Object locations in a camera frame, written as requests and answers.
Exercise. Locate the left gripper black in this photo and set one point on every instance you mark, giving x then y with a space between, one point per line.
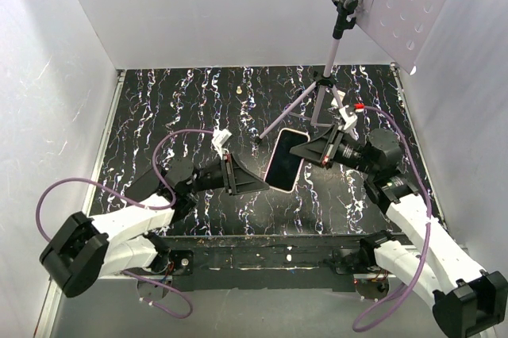
237 179

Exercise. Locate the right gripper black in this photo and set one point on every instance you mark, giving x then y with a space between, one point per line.
322 148

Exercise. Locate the pink phone case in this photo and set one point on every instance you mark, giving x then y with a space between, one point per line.
285 160

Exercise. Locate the black smartphone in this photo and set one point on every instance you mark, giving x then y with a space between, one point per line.
283 159

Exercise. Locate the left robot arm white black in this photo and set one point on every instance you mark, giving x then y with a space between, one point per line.
87 248

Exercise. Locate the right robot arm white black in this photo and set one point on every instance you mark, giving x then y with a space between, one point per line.
464 298

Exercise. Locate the tripod stand silver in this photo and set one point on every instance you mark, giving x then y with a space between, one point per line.
329 76

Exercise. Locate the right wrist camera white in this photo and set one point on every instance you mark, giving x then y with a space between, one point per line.
349 115

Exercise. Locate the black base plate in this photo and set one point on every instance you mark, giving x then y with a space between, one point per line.
270 262

